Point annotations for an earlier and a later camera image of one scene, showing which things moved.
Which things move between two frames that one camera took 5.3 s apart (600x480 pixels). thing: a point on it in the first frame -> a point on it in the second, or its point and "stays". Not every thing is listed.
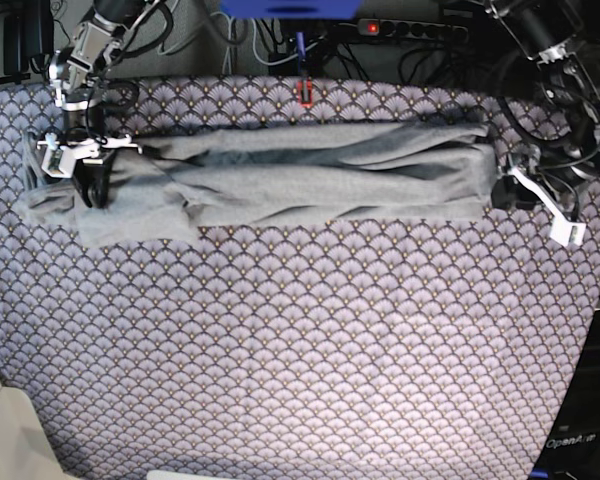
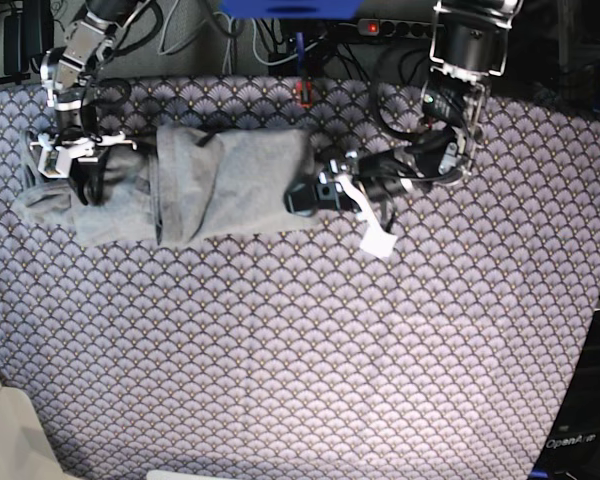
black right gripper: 559,167 -> 381,173
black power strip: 422,30 stays
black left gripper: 90,174 stays
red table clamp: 305,105 stays
